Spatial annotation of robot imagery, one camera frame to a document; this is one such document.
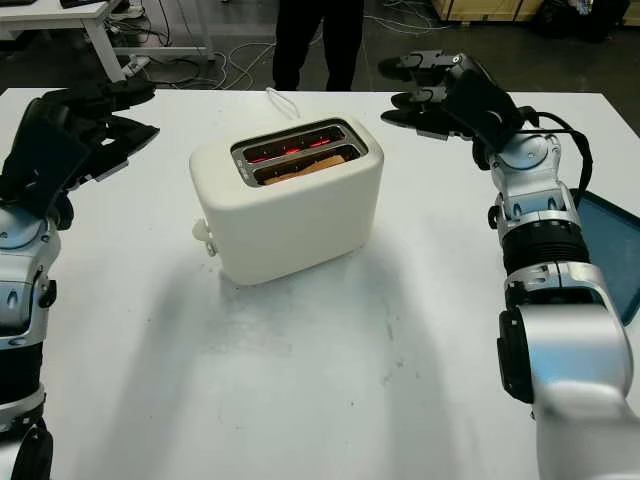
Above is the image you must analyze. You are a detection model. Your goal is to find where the white floor cable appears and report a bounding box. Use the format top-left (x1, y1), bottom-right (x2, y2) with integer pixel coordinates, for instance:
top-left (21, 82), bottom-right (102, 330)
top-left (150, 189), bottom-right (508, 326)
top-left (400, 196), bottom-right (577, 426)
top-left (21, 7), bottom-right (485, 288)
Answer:
top-left (212, 39), bottom-right (277, 90)

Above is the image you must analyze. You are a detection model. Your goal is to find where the slice of toast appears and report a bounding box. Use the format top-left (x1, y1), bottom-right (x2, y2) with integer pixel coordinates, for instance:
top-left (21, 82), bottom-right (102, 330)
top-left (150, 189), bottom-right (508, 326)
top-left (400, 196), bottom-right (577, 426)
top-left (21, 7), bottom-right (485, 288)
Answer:
top-left (262, 153), bottom-right (349, 187)

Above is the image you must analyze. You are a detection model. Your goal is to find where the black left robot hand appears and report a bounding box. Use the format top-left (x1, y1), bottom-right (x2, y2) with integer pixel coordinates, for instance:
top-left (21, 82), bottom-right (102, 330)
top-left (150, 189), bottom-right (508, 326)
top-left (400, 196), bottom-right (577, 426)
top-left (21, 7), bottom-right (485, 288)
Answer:
top-left (18, 79), bottom-right (161, 190)

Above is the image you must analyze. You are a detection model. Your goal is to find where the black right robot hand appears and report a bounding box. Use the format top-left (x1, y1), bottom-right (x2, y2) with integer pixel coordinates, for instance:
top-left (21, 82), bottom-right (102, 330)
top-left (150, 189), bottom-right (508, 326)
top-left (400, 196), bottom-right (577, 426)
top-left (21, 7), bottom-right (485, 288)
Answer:
top-left (378, 49), bottom-right (501, 171)

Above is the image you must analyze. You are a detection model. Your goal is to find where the blue plastic tray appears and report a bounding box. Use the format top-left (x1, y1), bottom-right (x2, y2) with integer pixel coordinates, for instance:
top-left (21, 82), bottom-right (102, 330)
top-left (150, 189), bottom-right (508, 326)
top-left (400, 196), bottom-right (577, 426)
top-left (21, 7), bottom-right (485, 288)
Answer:
top-left (569, 187), bottom-right (640, 326)

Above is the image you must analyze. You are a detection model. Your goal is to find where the white power strip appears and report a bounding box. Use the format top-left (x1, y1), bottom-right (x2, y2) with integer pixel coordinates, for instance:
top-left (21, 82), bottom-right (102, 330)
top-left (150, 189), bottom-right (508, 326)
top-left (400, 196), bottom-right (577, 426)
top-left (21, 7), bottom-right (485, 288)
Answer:
top-left (122, 55), bottom-right (151, 79)

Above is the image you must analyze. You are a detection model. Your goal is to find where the white toaster power cord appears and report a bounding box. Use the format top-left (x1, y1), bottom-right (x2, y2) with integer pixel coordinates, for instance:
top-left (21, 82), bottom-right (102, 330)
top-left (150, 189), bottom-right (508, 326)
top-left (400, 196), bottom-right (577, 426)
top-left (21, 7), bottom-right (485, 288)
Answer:
top-left (264, 86), bottom-right (304, 122)

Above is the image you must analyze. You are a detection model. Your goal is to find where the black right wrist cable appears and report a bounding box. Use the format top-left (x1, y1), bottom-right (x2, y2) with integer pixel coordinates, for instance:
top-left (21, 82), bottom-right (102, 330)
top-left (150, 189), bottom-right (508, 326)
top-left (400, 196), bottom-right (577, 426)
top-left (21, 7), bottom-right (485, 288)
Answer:
top-left (519, 107), bottom-right (596, 214)

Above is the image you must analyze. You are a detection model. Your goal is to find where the wooden crate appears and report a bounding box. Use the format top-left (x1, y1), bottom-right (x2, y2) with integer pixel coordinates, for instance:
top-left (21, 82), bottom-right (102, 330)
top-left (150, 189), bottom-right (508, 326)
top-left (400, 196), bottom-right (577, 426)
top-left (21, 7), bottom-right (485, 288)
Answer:
top-left (432, 0), bottom-right (539, 22)

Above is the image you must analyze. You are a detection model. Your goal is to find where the white two-slot toaster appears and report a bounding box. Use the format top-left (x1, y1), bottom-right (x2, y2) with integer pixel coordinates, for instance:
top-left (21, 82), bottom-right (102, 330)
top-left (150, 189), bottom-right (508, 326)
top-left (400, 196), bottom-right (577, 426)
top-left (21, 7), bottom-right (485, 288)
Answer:
top-left (188, 116), bottom-right (385, 287)

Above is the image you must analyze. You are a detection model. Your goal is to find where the black bag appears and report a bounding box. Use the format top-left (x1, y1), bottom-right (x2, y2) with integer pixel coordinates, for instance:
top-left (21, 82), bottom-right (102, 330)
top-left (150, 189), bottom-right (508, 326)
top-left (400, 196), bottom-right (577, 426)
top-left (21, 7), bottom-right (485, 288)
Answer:
top-left (529, 0), bottom-right (634, 44)

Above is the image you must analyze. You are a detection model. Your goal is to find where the person in black trousers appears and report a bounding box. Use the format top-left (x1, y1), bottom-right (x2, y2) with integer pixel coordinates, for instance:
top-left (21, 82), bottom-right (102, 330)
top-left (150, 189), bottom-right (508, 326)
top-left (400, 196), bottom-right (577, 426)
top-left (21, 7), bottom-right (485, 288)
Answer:
top-left (272, 0), bottom-right (365, 92)

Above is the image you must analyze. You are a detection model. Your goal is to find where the white desk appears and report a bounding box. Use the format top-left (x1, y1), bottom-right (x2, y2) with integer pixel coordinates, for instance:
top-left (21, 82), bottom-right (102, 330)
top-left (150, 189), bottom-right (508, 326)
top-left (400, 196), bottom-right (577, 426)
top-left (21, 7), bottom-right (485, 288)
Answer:
top-left (0, 0), bottom-right (216, 84)

